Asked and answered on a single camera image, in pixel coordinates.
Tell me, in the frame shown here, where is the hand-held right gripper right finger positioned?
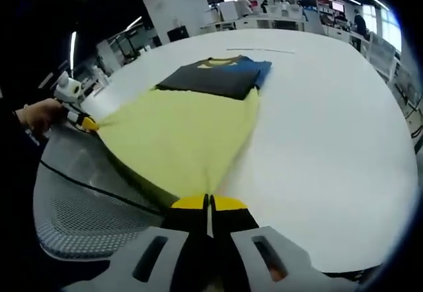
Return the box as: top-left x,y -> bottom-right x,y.
211,194 -> 360,292

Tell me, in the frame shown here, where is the person's left hand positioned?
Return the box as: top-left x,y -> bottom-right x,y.
19,96 -> 64,138

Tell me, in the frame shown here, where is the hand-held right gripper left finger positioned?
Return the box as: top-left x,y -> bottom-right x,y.
61,194 -> 213,292

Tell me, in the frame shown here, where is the black cabinet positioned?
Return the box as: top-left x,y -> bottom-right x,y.
167,26 -> 190,44

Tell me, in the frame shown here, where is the person's dark clothing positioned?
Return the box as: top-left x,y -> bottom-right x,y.
0,102 -> 50,273

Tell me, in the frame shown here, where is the yellow grey blue garment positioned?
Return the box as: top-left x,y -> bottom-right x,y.
97,55 -> 274,204

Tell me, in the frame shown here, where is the black cable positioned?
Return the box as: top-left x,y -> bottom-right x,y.
39,159 -> 168,215

